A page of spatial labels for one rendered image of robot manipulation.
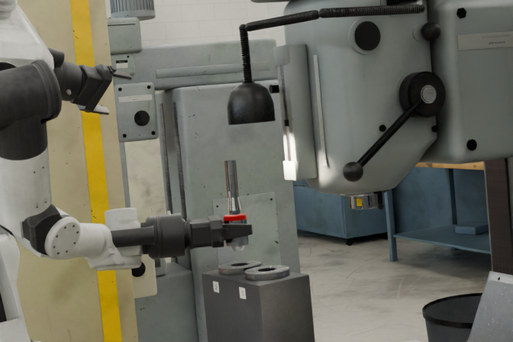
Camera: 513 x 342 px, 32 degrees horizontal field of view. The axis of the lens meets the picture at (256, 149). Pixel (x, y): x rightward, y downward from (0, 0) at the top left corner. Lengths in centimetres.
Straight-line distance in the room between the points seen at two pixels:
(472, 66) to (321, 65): 24
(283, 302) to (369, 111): 52
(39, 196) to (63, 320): 159
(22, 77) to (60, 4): 164
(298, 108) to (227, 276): 54
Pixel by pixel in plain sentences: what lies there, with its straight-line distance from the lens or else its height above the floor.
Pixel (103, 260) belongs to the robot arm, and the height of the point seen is 119.
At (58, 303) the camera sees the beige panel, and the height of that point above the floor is 86.
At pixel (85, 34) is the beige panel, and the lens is 310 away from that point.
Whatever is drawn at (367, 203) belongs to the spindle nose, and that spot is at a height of 129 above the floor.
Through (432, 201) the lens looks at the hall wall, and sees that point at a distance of 869.
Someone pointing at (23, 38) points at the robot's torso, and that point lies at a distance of 160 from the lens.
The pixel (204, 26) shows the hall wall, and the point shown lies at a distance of 1110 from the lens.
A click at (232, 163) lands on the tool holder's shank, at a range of 185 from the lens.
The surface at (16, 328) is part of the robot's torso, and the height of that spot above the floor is 109.
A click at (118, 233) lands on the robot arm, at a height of 123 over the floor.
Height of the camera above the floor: 147
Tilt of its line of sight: 3 degrees down
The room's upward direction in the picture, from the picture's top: 5 degrees counter-clockwise
